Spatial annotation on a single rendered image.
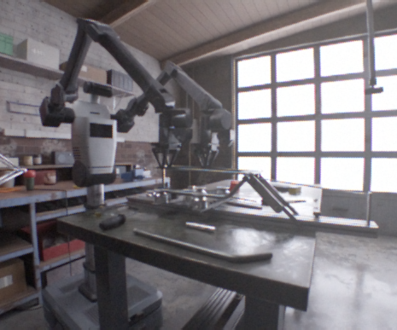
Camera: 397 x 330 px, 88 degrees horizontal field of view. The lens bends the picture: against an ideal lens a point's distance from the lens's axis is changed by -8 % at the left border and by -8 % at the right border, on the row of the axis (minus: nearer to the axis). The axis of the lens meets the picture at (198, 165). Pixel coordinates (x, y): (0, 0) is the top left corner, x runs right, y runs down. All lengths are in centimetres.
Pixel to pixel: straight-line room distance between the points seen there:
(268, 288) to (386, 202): 350
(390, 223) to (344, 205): 63
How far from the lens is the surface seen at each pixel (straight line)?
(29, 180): 215
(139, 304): 148
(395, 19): 419
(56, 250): 211
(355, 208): 383
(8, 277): 206
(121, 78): 312
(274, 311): 60
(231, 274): 46
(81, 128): 134
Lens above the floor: 109
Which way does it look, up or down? 2 degrees down
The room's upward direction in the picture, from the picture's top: straight up
